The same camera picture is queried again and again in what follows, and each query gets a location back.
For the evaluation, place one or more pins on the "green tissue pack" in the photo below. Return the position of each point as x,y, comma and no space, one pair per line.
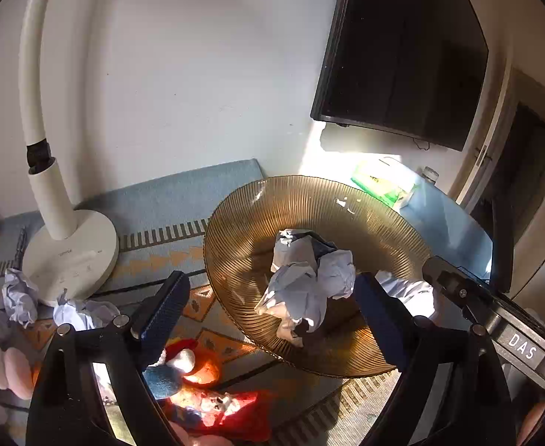
383,181

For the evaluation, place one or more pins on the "person's right hand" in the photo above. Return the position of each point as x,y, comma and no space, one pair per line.
532,422

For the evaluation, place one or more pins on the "printed paper ball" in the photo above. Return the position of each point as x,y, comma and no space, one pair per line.
295,246

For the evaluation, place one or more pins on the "patterned woven mat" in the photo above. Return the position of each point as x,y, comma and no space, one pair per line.
161,204

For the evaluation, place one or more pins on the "red plush toy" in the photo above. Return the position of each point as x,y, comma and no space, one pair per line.
242,413

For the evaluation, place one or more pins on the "black monitor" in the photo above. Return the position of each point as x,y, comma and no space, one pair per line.
393,55

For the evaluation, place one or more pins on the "white desk lamp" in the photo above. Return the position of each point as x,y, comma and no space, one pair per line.
68,253

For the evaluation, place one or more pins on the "pink white plush toy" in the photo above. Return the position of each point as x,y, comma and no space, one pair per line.
7,369

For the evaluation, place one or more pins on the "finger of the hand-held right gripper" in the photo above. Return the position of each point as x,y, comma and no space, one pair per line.
453,285

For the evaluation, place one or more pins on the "white door frame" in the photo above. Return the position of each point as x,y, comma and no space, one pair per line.
500,102

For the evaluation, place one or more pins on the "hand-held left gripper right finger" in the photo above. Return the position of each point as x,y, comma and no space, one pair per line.
383,320

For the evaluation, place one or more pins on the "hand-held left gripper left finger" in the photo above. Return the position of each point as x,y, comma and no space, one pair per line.
162,316

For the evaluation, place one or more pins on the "blue white plush toy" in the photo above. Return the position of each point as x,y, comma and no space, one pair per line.
165,381

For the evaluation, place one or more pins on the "amber ribbed glass bowl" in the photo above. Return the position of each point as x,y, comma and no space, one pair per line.
263,223

